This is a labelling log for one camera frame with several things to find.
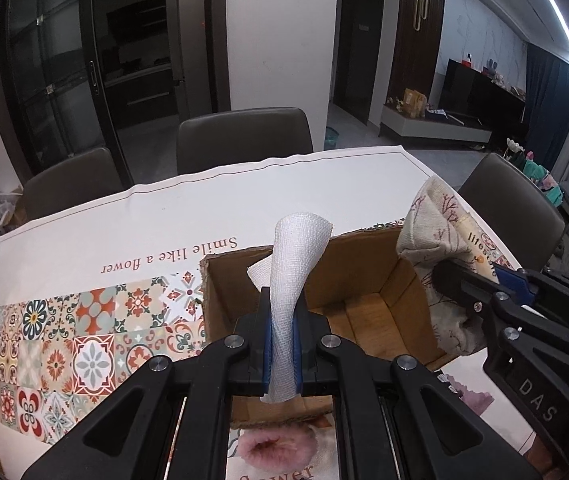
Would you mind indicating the white television cabinet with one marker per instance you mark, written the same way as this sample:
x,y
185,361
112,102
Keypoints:
x,y
424,127

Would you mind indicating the white mesh cloth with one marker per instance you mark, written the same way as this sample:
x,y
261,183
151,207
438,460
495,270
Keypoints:
x,y
289,270

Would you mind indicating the dark window curtain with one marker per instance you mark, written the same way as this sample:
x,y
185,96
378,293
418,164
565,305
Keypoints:
x,y
551,105

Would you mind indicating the pink and teal toys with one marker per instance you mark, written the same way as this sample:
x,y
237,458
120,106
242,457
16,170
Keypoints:
x,y
539,172

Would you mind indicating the beige printed cloth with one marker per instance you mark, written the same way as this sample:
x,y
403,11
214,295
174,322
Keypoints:
x,y
434,230

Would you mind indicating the yellow boxes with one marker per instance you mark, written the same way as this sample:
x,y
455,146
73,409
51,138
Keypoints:
x,y
413,101

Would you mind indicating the dark wooden wall panel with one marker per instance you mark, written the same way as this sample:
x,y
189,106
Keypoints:
x,y
424,60

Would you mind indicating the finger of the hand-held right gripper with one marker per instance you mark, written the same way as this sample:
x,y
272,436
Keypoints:
x,y
514,280
469,294

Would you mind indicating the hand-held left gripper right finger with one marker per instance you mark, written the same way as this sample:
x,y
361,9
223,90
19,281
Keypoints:
x,y
298,356

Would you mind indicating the printed tile pattern tablecloth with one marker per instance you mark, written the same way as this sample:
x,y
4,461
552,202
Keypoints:
x,y
114,230

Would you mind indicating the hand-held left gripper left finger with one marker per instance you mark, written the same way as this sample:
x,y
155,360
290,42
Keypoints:
x,y
268,341

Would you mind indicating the cardboard box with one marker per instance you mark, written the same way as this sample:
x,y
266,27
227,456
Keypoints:
x,y
364,280

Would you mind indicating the dark glass sliding door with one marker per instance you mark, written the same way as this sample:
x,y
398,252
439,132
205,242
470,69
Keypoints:
x,y
49,70

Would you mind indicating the black flat television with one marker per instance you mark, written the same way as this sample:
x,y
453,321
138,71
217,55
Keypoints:
x,y
479,90

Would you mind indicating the teal basket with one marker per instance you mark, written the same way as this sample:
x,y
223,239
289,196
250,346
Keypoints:
x,y
332,136

